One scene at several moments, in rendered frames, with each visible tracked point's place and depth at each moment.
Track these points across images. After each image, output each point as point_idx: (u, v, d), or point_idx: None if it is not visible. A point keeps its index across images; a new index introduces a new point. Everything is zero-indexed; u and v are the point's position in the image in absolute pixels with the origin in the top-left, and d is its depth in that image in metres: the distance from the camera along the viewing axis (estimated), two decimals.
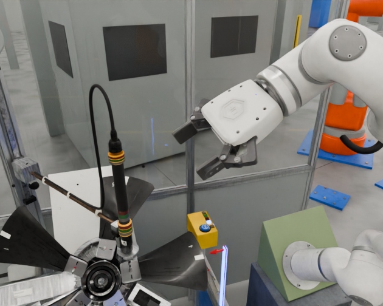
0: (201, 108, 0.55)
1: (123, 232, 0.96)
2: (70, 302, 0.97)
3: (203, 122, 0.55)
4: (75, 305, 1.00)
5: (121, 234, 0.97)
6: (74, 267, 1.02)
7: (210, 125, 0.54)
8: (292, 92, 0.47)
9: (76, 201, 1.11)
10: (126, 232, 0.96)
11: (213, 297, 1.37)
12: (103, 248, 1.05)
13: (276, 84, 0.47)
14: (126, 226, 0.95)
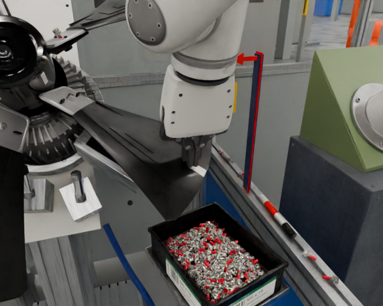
0: None
1: None
2: None
3: (204, 138, 0.49)
4: None
5: None
6: None
7: (202, 132, 0.48)
8: None
9: None
10: None
11: (231, 184, 0.84)
12: (56, 28, 0.53)
13: None
14: None
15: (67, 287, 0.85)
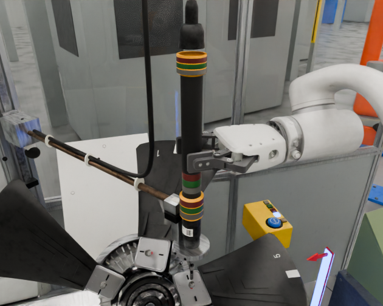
0: (233, 166, 0.48)
1: (191, 214, 0.54)
2: (103, 270, 0.60)
3: (222, 155, 0.49)
4: (99, 278, 0.62)
5: (186, 217, 0.55)
6: (152, 252, 0.66)
7: (225, 150, 0.50)
8: None
9: (101, 168, 0.70)
10: (196, 214, 0.54)
11: None
12: (193, 284, 0.65)
13: None
14: (197, 202, 0.54)
15: None
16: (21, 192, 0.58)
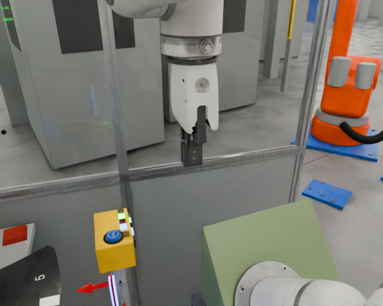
0: None
1: None
2: None
3: (189, 137, 0.48)
4: None
5: None
6: None
7: None
8: None
9: None
10: None
11: None
12: None
13: None
14: None
15: None
16: None
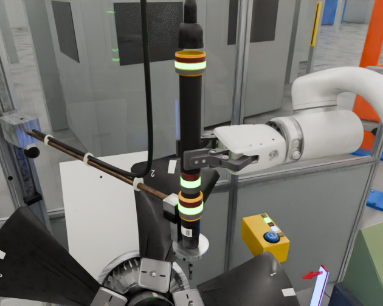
0: (229, 164, 0.49)
1: (189, 214, 0.54)
2: (168, 270, 0.66)
3: (219, 153, 0.50)
4: (157, 268, 0.69)
5: (186, 217, 0.55)
6: None
7: (224, 149, 0.51)
8: None
9: (100, 168, 0.69)
10: (194, 214, 0.54)
11: None
12: None
13: None
14: (196, 202, 0.53)
15: None
16: (210, 180, 0.70)
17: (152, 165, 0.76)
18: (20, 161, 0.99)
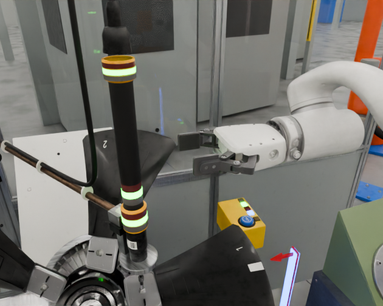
0: (239, 169, 0.48)
1: (132, 226, 0.52)
2: (115, 248, 0.59)
3: (228, 156, 0.48)
4: (105, 246, 0.62)
5: (128, 229, 0.52)
6: (143, 293, 0.62)
7: (228, 152, 0.50)
8: None
9: (52, 176, 0.67)
10: (137, 226, 0.52)
11: None
12: None
13: None
14: (138, 214, 0.51)
15: None
16: (165, 150, 0.63)
17: (104, 135, 0.69)
18: None
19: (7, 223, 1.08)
